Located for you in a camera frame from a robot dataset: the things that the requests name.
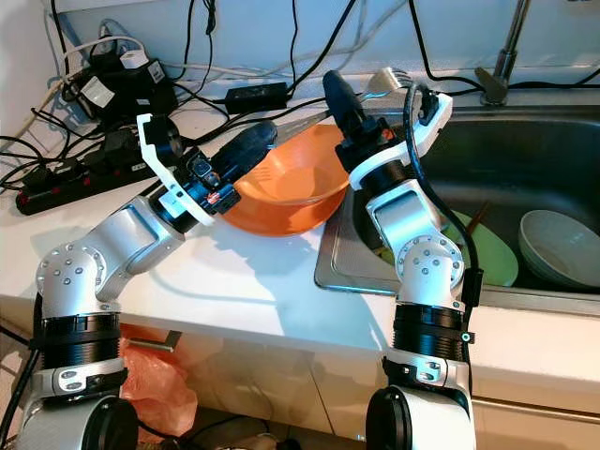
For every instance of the green plate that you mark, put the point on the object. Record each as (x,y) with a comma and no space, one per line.
(492,253)

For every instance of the black power strip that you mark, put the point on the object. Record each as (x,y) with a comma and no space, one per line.
(75,178)

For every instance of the orange plastic bag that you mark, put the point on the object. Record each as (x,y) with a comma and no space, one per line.
(155,384)

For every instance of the brown chopsticks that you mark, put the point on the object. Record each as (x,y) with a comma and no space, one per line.
(478,217)

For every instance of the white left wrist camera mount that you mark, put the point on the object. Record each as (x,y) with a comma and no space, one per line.
(150,145)

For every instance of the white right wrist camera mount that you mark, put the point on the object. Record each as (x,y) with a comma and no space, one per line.
(394,155)

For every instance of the black power adapter brick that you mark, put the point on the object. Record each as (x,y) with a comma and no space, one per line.
(258,96)

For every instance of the dark metal faucet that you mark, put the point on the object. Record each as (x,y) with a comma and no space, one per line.
(492,86)

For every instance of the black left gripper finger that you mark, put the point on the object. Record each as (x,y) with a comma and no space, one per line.
(248,150)

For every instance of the stainless steel sink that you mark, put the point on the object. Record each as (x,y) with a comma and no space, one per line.
(337,267)

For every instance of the white plug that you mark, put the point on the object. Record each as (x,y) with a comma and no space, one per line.
(134,60)

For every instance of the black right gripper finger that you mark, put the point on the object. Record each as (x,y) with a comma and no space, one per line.
(342,98)

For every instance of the orange plastic bowl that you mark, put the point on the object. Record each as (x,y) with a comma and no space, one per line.
(291,173)

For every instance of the white kitchen cabinet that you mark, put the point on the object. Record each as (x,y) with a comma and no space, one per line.
(291,394)

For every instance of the metal spoon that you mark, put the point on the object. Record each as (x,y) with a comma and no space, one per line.
(384,82)

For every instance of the black charger block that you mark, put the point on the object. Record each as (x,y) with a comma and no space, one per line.
(136,89)

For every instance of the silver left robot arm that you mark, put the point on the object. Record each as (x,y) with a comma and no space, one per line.
(80,281)

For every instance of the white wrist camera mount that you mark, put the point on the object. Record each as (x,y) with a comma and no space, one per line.
(394,155)
(150,145)

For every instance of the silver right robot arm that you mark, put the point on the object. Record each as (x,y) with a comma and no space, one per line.
(427,272)

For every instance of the grey bowl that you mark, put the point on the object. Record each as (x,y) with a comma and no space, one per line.
(562,248)

